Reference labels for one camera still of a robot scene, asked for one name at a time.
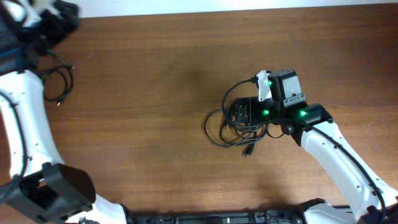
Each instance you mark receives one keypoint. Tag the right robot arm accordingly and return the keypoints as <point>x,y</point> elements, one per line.
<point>281,101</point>

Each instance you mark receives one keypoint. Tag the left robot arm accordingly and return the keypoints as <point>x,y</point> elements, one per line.
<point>42,186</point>

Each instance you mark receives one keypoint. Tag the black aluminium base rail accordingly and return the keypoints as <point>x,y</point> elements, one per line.
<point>272,216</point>

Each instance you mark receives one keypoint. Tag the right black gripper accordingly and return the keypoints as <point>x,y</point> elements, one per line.
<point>251,102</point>

